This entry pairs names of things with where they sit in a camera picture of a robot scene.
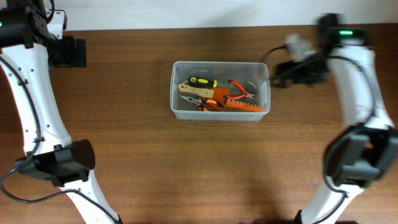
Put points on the clear plastic container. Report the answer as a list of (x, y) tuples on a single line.
[(254, 77)]

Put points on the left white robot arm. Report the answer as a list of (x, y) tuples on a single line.
[(32, 42)]

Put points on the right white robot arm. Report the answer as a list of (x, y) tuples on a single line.
[(367, 147)]

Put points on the orange screwdriver bit holder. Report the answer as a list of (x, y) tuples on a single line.
[(242, 105)]

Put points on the long nose pliers orange black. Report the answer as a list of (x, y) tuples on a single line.
[(204, 104)]

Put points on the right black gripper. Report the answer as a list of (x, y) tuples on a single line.
[(288, 66)]

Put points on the small red cutting pliers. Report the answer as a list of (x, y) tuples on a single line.
[(244, 92)]

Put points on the orange scraper wooden handle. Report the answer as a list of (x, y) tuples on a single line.
[(219, 94)]

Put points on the file black yellow handle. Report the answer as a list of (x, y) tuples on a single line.
[(200, 82)]

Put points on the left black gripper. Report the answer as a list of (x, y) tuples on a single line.
[(76, 57)]

